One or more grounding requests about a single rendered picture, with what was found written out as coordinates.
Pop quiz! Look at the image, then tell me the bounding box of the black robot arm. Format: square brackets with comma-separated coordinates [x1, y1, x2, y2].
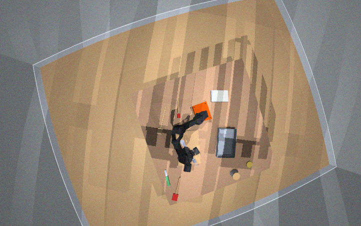
[171, 110, 209, 172]

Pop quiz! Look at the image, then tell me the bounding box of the white flat rectangular block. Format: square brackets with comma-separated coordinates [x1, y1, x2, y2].
[210, 90, 229, 102]

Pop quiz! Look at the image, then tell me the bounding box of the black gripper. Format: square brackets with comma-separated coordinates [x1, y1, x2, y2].
[186, 147, 200, 159]

